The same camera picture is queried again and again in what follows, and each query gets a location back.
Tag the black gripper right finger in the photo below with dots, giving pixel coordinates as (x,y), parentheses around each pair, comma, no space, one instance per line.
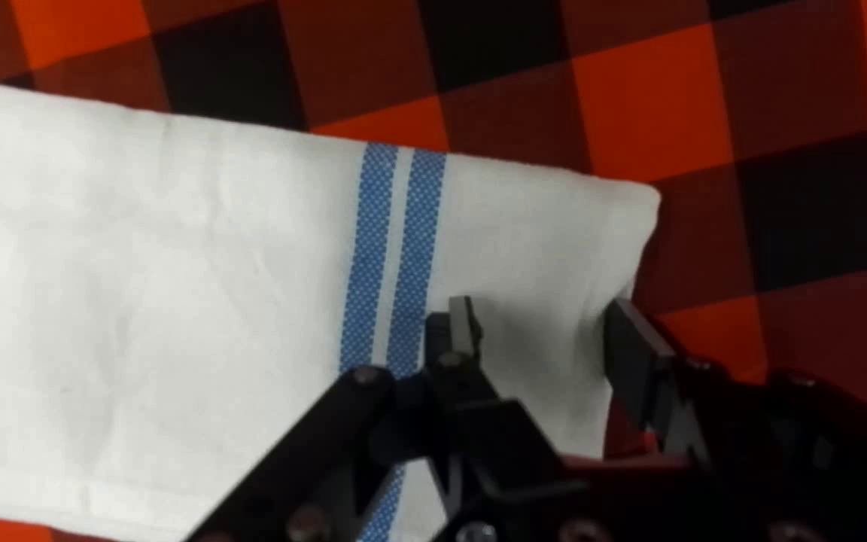
(783,462)

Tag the white towel with blue stripes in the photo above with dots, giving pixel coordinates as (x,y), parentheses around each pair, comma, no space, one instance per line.
(150,301)

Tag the red black checkered tablecloth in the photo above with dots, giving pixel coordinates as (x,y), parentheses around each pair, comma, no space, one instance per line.
(654,101)

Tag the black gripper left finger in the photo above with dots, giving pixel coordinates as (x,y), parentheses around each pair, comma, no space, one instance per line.
(332,453)

